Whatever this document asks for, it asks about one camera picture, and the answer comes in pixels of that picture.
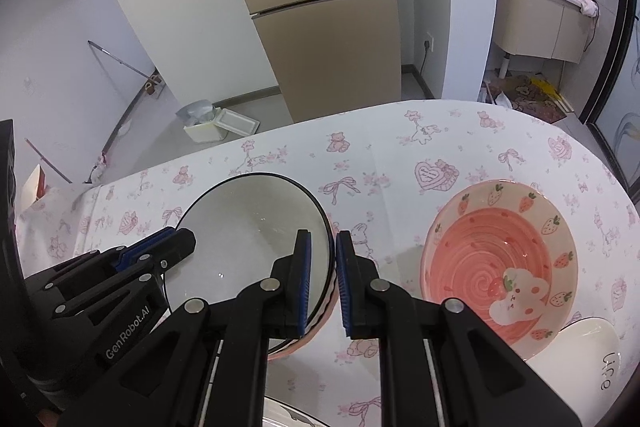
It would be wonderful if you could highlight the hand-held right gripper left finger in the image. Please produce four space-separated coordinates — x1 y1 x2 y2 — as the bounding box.
60 229 314 427

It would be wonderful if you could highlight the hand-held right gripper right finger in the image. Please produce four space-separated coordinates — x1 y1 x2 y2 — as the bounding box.
336 229 583 427

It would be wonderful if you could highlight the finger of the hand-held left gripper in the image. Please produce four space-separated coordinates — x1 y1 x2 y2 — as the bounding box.
25 228 177 292
47 229 197 319

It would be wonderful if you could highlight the white bowl with pink rim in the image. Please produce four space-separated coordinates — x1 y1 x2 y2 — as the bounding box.
267 292 337 362

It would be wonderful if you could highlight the white bowl with black rim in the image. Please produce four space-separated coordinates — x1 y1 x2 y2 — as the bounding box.
164 174 336 355

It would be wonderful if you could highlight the white cat print plate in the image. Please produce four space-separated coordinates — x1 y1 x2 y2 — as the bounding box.
525 317 621 413
261 396 386 427

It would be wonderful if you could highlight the pink strawberry bowl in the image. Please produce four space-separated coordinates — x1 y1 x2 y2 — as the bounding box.
419 181 579 355

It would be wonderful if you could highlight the white trash bin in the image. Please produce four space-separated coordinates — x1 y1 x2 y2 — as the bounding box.
177 99 261 144

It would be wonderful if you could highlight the red and white box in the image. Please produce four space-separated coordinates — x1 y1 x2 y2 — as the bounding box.
22 164 48 208

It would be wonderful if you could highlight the thin wooden stick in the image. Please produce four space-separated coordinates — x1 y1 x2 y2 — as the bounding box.
25 138 73 184

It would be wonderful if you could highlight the metal mop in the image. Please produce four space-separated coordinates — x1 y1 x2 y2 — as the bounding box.
87 39 163 100

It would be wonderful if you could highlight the beige refrigerator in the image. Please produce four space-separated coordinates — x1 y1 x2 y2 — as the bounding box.
209 0 405 125

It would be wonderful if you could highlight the brown bath mat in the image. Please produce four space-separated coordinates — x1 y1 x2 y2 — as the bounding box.
500 74 568 122

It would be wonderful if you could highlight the beige vanity cabinet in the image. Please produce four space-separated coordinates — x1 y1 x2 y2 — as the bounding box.
497 0 598 62

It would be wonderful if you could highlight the black sliding door frame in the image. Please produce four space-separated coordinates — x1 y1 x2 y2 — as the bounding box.
580 0 640 202

